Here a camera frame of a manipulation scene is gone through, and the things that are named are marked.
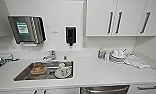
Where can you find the stainless steel dishwasher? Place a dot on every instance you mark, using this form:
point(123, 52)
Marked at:
point(105, 92)

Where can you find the stack of white bowls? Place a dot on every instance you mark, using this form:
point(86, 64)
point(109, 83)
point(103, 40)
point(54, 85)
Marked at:
point(118, 56)

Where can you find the black soap dispenser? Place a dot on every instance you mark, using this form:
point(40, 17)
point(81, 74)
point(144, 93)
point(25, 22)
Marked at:
point(70, 35)

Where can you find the small sink soap pump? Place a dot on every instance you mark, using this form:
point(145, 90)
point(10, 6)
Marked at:
point(64, 57)

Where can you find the dish soap bottle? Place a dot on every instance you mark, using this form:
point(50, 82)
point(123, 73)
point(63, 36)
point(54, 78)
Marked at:
point(100, 54)

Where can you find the white cup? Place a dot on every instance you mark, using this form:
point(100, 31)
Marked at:
point(62, 70)

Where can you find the chrome faucet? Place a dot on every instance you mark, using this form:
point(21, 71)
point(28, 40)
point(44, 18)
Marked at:
point(51, 55)

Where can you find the steel paper towel dispenser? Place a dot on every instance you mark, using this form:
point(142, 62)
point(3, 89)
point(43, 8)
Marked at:
point(37, 30)

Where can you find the plate with orange food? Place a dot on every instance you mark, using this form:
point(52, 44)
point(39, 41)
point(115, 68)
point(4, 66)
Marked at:
point(38, 69)

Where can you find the white two-door base cabinet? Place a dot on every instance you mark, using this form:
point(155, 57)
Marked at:
point(60, 91)

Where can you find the white cloth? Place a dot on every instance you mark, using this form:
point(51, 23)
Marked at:
point(137, 61)

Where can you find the stainless steel sink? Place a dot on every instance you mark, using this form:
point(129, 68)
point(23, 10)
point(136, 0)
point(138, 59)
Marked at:
point(22, 76)

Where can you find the white drawer unit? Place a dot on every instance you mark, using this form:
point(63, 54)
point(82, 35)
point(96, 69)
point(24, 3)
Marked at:
point(147, 89)

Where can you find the small wall label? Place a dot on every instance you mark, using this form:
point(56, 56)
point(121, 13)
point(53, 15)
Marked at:
point(54, 32)

